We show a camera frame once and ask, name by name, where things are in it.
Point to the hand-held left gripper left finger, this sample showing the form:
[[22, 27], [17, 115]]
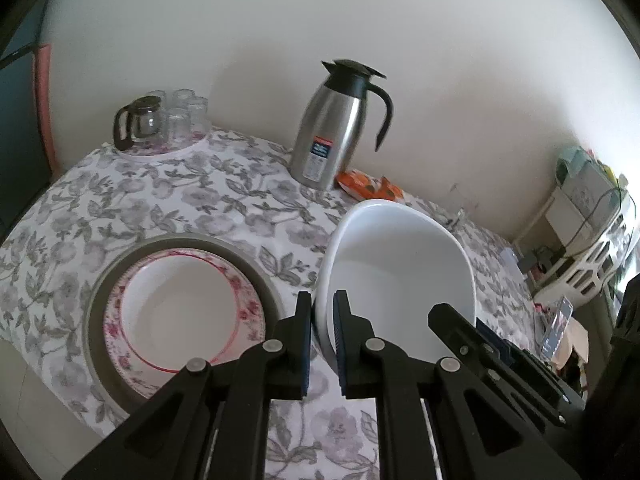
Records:
[[303, 355]]

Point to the white square bowl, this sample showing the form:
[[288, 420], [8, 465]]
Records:
[[400, 270]]

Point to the green cloth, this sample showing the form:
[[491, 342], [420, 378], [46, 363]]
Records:
[[575, 160]]

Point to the clear glass mug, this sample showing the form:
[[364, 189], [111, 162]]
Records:
[[465, 205]]

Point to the orange snack packet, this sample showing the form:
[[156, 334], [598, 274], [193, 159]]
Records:
[[357, 182], [390, 189]]

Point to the grey floral tablecloth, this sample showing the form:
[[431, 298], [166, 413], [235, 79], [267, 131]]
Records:
[[200, 200]]

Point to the white cut-out rack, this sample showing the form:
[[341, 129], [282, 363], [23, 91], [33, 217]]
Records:
[[585, 270]]

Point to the pink floral rimmed plate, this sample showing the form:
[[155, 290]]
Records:
[[112, 340]]

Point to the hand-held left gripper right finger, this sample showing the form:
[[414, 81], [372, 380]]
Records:
[[341, 355]]

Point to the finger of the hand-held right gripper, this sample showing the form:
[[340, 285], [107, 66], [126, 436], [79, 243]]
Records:
[[497, 345], [455, 327]]

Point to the beige paper box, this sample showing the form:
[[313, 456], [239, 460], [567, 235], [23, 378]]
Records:
[[577, 342]]

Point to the black charger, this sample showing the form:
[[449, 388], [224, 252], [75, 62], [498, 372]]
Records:
[[528, 262]]

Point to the clear glass cup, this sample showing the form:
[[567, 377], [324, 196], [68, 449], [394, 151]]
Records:
[[183, 99], [198, 112], [156, 96], [179, 125]]

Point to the strawberry print bowl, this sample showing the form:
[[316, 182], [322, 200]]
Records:
[[185, 310]]

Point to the stainless steel thermos jug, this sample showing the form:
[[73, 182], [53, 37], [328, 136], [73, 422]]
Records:
[[325, 125]]

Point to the white round tray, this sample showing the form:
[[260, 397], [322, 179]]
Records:
[[170, 149]]

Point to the stainless steel plate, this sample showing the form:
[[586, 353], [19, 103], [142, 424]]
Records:
[[94, 340]]

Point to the white power strip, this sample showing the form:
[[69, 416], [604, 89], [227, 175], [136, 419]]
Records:
[[509, 256]]

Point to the smartphone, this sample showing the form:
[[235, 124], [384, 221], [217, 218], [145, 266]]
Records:
[[556, 330]]

